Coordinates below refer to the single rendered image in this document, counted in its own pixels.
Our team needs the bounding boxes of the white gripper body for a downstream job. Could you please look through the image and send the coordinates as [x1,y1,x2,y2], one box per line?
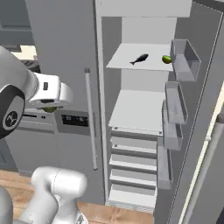
[28,82,74,110]

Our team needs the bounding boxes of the grey closed fridge door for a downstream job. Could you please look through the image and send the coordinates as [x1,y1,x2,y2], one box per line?
[24,0,105,205]

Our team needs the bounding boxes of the white fridge shelf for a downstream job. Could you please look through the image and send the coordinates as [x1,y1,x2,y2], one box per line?
[106,42,175,72]
[108,88,166,137]

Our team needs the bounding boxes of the black fish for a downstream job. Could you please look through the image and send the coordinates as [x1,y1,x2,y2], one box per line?
[129,53,150,67]

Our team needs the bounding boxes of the white fridge drawer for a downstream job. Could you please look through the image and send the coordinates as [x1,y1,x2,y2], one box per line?
[108,169,158,189]
[108,153,158,173]
[110,135,158,156]
[106,184,158,212]

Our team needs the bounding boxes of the green kiwi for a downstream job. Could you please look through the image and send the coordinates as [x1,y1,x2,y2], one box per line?
[161,55,172,65]

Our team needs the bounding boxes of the clear fridge door bin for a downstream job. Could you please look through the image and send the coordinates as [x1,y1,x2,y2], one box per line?
[164,80,189,125]
[161,101,184,151]
[157,144,173,191]
[170,38,202,82]

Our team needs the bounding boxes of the grey fridge body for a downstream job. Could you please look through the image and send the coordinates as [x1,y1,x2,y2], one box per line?
[94,0,193,215]

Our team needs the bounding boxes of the grey open fridge door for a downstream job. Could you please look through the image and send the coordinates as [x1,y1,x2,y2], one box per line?
[153,0,224,224]

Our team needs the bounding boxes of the grey stove with oven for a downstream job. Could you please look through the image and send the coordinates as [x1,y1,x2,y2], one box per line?
[3,59,61,178]

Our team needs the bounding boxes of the grey base cupboard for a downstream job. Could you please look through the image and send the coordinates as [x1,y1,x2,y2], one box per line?
[0,137,19,173]

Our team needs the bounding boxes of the grey bar fridge door handle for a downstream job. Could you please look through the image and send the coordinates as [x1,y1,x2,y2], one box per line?
[83,67,99,171]
[181,113,224,224]

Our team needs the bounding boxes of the grey wall cupboards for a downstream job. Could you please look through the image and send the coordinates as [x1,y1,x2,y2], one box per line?
[0,0,33,46]

